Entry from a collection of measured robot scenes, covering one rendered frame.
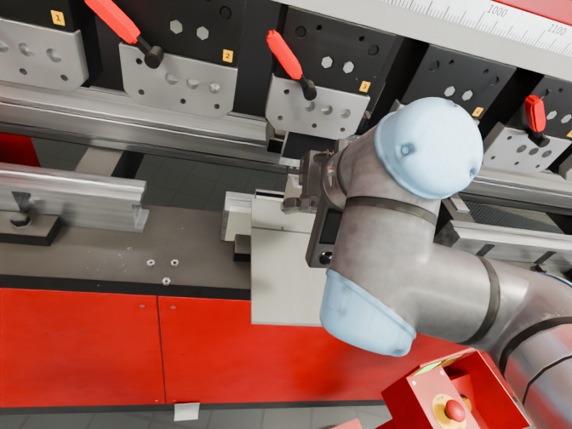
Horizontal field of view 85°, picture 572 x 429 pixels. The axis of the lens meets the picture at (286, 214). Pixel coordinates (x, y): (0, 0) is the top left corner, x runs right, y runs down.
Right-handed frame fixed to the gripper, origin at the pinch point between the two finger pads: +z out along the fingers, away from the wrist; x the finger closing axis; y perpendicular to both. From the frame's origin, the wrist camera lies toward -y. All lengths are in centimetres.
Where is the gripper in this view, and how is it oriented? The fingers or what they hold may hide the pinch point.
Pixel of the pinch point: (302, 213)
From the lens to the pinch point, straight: 55.8
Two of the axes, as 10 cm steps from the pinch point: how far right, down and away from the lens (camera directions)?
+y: 0.9, -9.9, 1.1
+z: -2.3, 0.8, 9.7
